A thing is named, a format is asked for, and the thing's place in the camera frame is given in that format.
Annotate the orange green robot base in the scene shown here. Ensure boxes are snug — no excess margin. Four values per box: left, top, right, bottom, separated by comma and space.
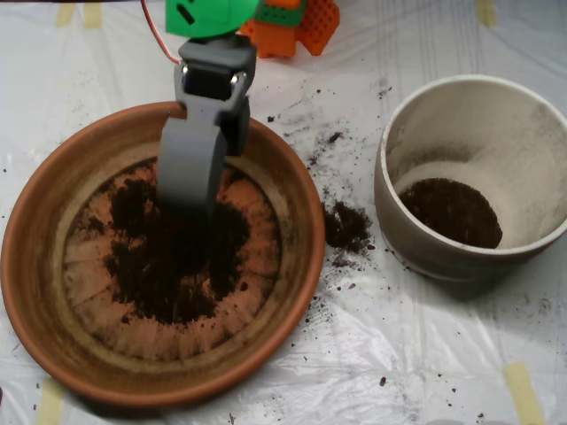
238, 0, 342, 58

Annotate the red white servo cable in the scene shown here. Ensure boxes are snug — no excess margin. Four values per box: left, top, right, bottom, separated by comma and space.
140, 0, 183, 66

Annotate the clear plastic cover sheet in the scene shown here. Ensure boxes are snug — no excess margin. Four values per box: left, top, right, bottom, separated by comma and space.
0, 2, 567, 425

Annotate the beige masking tape strip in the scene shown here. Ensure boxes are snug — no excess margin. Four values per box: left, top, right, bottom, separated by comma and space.
55, 3, 76, 27
37, 378, 67, 425
83, 3, 104, 30
476, 0, 497, 27
503, 361, 546, 425

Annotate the terracotta clay bowl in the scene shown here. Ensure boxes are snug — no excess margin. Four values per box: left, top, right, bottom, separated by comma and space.
0, 100, 328, 408

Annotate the white ceramic pot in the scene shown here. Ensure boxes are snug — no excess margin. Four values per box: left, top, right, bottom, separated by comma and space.
374, 73, 567, 284

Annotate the dark soil heap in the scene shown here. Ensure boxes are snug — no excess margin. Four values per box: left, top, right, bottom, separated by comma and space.
104, 176, 252, 324

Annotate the spilled soil pile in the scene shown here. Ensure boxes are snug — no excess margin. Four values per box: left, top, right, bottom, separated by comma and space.
322, 201, 373, 256

